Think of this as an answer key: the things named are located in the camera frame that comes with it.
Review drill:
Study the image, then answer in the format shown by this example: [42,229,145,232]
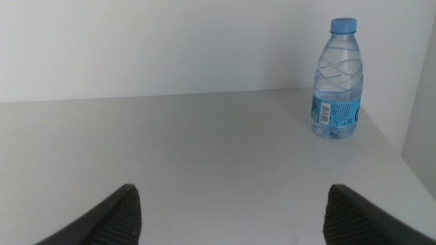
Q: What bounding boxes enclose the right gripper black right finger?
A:
[322,184,436,245]

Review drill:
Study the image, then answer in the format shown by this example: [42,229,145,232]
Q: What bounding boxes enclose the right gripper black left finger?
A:
[33,183,142,245]

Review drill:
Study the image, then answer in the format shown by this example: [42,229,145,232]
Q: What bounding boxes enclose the clear water bottle blue cap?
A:
[310,17,364,140]

